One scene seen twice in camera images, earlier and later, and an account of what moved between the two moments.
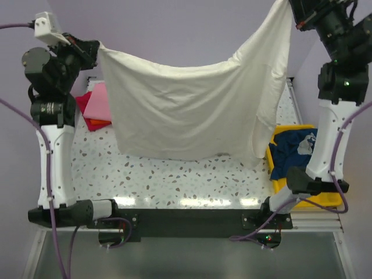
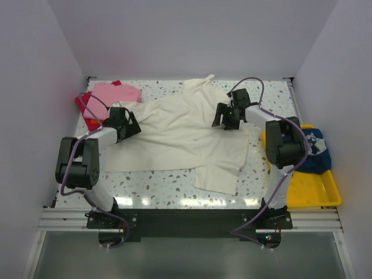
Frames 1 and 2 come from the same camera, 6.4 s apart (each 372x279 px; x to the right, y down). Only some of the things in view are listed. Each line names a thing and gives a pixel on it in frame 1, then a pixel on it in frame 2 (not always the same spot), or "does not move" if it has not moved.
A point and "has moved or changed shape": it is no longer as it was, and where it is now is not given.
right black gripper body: (328, 17) -> (229, 117)
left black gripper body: (73, 58) -> (130, 130)
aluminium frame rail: (314, 221) does not move
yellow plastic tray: (304, 200) does not move
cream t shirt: (226, 108) has moved or changed shape
